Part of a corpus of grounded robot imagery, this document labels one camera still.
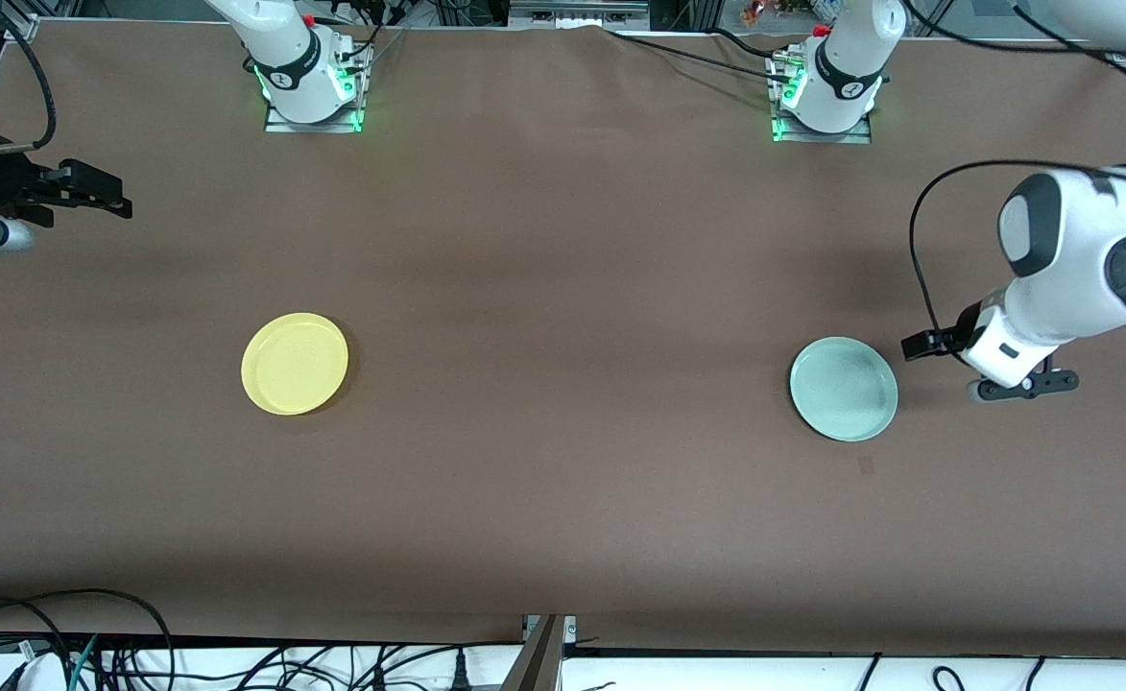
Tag brown table cover sheet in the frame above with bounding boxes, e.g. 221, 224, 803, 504
0, 19, 1126, 663

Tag green cable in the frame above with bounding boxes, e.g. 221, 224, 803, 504
68, 633, 101, 691

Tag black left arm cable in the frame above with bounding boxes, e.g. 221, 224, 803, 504
908, 0, 1126, 333

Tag black looped cable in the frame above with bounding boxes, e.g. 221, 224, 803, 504
0, 587, 176, 691

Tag yellow round plate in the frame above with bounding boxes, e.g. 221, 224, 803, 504
240, 312, 350, 417

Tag pale green round plate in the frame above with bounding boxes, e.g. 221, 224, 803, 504
789, 336, 899, 443

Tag black base power cable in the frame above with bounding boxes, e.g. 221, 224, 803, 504
606, 27, 799, 85

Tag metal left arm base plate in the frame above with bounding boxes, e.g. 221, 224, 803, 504
769, 53, 874, 145

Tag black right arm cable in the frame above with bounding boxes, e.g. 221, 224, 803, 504
0, 0, 58, 156

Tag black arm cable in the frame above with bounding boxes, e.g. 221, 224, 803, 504
908, 0, 1126, 333
0, 0, 58, 156

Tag aluminium profile post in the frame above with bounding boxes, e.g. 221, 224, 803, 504
500, 614, 578, 691

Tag silver frame rail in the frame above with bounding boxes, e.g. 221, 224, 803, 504
510, 0, 650, 30

